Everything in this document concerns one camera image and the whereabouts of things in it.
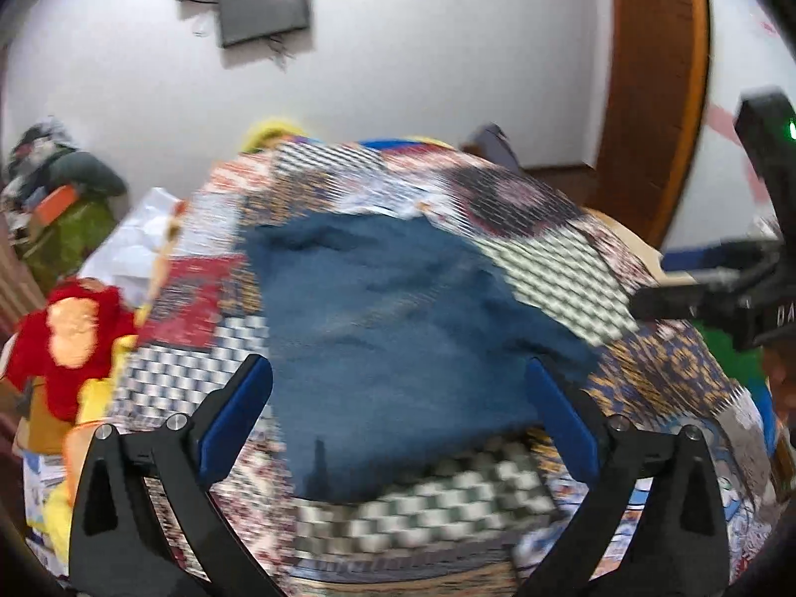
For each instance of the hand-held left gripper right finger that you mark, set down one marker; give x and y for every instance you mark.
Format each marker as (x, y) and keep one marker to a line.
(563, 416)

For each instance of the patchwork patterned blanket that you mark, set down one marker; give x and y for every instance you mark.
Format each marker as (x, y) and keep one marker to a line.
(547, 224)

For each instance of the yellow plush toy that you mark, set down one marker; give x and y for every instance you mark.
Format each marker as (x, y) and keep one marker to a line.
(93, 404)

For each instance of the blue denim jacket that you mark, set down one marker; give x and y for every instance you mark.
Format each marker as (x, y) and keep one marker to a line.
(385, 336)

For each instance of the red plush toy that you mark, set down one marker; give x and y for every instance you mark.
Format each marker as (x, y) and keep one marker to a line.
(74, 336)

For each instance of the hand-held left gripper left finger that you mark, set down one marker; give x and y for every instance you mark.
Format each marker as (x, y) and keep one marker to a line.
(239, 413)

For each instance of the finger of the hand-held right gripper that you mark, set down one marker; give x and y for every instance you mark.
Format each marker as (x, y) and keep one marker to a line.
(684, 303)
(715, 256)

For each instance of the brown wooden door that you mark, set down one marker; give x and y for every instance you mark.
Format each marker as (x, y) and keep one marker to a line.
(659, 74)

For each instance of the yellow pillow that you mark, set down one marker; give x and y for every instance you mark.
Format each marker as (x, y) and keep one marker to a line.
(273, 134)

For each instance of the small grey wall screen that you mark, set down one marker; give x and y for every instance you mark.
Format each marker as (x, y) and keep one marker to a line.
(264, 9)

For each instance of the green cloth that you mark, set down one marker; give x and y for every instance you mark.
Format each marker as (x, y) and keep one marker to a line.
(724, 348)

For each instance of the white plastic bag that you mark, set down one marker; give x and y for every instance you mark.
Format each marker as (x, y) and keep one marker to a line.
(134, 242)

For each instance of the person's right hand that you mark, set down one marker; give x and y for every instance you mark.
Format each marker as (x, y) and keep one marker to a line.
(780, 379)

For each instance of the pile of clothes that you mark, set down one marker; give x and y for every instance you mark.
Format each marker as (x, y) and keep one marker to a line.
(62, 199)

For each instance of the dark blue cloth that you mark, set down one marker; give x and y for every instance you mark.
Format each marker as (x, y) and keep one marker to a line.
(497, 146)

